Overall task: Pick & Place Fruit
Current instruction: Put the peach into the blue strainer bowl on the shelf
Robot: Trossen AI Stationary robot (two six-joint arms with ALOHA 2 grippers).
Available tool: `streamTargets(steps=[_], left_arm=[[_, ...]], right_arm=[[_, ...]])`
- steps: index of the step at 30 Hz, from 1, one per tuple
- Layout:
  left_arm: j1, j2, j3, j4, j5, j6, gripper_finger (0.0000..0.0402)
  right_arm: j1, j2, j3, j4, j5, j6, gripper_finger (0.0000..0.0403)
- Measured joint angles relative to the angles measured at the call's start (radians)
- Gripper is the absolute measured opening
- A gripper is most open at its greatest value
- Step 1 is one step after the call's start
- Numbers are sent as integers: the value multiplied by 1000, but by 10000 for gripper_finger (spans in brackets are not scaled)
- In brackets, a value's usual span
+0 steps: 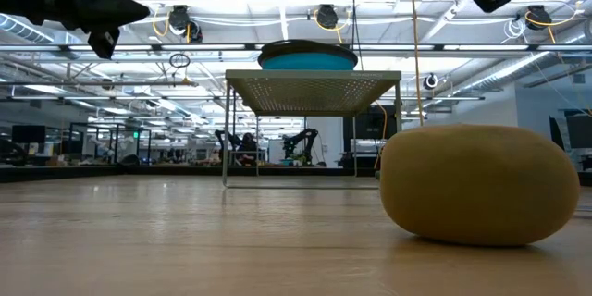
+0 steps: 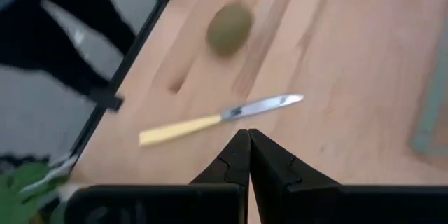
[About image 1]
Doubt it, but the brown-green kiwi fruit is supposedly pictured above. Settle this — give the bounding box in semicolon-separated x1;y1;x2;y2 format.
378;123;581;247

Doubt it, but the black background monitor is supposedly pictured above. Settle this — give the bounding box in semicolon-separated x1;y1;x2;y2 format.
11;124;47;145
549;109;592;153

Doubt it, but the black background panel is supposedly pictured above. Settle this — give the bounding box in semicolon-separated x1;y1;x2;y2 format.
341;105;399;170

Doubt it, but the blue bowl with grey rim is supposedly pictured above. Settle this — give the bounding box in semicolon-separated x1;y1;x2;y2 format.
257;39;360;71

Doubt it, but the person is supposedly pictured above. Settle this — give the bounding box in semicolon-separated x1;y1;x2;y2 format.
237;132;260;167

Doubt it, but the green perforated metal shelf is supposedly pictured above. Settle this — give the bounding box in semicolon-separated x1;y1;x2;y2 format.
221;68;403;191

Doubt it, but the silver ventilation duct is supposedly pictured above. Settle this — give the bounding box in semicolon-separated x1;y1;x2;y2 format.
455;18;592;98
0;11;56;46

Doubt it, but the black hanging cable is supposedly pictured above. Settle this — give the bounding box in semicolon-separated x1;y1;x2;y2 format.
350;0;364;71

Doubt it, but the black metal table frame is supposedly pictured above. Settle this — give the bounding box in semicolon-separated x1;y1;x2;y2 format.
0;164;378;184

